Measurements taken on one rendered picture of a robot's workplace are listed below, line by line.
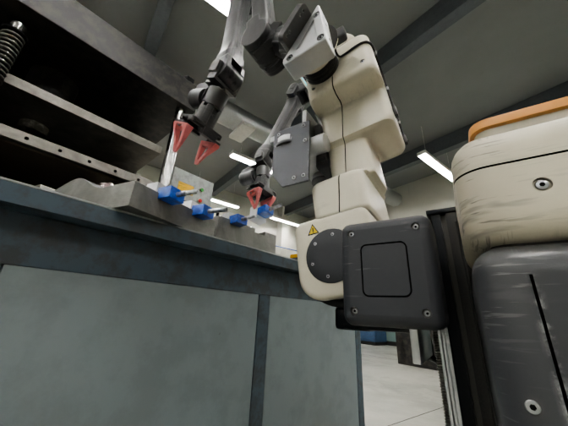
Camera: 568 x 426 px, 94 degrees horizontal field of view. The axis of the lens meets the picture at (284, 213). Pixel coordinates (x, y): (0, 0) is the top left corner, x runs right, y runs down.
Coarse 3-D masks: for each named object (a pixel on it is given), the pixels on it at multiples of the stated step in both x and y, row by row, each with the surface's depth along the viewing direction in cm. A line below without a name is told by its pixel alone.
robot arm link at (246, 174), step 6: (258, 150) 108; (258, 156) 106; (258, 162) 107; (264, 162) 107; (246, 168) 110; (252, 168) 109; (270, 168) 112; (240, 174) 109; (246, 174) 107; (240, 180) 108; (246, 180) 107; (252, 180) 106
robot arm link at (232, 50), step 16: (240, 0) 80; (240, 16) 78; (224, 32) 78; (240, 32) 76; (224, 48) 73; (240, 48) 75; (224, 64) 69; (240, 64) 74; (224, 80) 71; (240, 80) 73
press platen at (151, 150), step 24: (0, 96) 122; (24, 96) 122; (48, 96) 125; (0, 120) 138; (48, 120) 137; (72, 120) 136; (96, 120) 138; (72, 144) 156; (96, 144) 155; (120, 144) 154; (144, 144) 155; (120, 168) 181
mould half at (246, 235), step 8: (216, 216) 82; (216, 224) 80; (224, 224) 82; (216, 232) 79; (224, 232) 82; (232, 232) 84; (240, 232) 86; (248, 232) 89; (256, 232) 92; (232, 240) 83; (240, 240) 86; (248, 240) 88; (256, 240) 91; (264, 240) 94; (272, 240) 97; (264, 248) 93; (272, 248) 96
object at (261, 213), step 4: (280, 204) 91; (252, 208) 97; (256, 208) 95; (260, 208) 94; (264, 208) 93; (268, 208) 94; (272, 208) 93; (252, 212) 96; (256, 212) 94; (260, 212) 93; (264, 212) 93; (268, 212) 93; (272, 212) 95; (256, 216) 94; (260, 216) 95; (264, 216) 96; (268, 216) 96; (252, 220) 95; (256, 220) 95; (260, 220) 95; (264, 220) 96; (260, 224) 98
